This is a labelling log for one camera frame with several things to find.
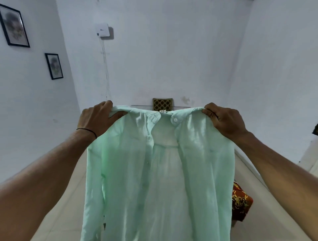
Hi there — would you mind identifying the person's right hand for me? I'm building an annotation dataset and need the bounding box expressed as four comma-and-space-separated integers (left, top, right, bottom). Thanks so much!
202, 102, 249, 142

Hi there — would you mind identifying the person's left hand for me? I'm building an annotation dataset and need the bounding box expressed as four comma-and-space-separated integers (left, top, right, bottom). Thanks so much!
77, 100, 128, 139

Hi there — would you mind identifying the mint green button shirt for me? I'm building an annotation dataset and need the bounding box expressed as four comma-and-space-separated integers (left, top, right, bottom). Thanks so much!
80, 105, 235, 241

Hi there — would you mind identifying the person's left forearm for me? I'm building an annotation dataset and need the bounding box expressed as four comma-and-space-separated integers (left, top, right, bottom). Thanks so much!
0, 130, 97, 241

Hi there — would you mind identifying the person's right forearm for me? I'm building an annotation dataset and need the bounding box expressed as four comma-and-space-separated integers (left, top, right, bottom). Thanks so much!
234, 132, 318, 241

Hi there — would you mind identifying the black wrist band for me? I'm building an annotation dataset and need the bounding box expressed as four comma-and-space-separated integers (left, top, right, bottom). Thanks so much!
76, 128, 97, 139

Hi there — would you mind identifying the patterned brown cushion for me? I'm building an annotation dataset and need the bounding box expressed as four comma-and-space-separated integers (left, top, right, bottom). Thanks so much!
152, 98, 173, 111

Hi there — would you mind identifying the small black framed picture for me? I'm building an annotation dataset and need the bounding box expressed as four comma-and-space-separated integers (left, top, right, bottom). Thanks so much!
45, 53, 64, 80

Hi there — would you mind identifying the red patterned fabric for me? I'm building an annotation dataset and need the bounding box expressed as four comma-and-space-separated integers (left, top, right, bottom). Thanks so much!
232, 181, 254, 222

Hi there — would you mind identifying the large black framed picture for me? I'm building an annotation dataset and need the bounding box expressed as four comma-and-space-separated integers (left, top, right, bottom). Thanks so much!
0, 4, 30, 48

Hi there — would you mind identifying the white hanging cable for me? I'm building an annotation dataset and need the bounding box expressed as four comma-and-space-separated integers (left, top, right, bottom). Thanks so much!
99, 37, 111, 100

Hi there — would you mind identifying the white wall router box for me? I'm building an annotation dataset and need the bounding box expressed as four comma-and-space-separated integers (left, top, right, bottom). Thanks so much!
94, 23, 111, 38

